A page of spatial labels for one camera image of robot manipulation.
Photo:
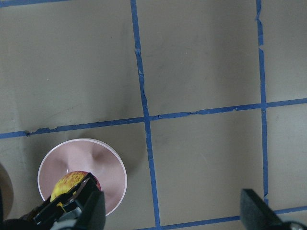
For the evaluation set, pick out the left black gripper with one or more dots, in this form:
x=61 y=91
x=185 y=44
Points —
x=77 y=209

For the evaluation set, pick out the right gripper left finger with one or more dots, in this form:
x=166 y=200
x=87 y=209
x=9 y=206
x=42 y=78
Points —
x=93 y=216

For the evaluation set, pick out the pink bowl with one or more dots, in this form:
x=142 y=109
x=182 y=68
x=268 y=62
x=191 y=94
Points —
x=88 y=155

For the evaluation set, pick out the red yellow apple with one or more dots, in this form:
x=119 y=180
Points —
x=67 y=184

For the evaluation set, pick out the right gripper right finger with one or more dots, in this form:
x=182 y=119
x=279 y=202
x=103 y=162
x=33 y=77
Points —
x=256 y=215

